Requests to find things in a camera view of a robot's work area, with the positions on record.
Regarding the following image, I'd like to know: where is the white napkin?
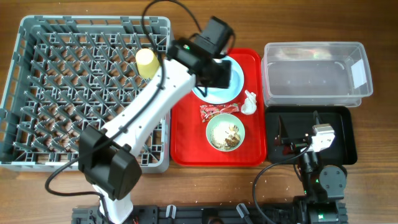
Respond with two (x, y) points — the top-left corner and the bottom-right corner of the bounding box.
(241, 90), (257, 115)

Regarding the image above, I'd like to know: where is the green bowl with food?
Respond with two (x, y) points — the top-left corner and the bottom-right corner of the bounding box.
(206, 114), (246, 152)

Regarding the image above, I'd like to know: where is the light blue plate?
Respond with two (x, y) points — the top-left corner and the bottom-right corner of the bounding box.
(192, 56), (244, 105)

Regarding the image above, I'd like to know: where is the red snack wrapper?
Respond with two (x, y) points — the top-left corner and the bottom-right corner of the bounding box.
(200, 103), (241, 123)

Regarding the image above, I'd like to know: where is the yellow plastic cup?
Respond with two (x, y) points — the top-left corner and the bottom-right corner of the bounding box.
(136, 49), (160, 79)

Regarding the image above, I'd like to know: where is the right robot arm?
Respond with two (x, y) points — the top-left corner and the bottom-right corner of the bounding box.
(274, 111), (348, 223)

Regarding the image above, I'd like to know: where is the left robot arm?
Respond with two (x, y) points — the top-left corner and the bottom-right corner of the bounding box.
(78, 17), (236, 223)

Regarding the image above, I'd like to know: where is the grey dishwasher rack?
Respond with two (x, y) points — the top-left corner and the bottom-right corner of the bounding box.
(1, 16), (174, 172)

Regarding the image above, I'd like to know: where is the black plastic tray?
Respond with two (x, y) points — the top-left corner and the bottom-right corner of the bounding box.
(265, 106), (358, 165)

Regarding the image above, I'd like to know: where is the clear plastic bin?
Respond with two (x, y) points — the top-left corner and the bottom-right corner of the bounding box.
(261, 42), (373, 107)

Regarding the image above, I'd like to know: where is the red plastic tray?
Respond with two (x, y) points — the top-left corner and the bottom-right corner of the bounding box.
(170, 48), (267, 167)

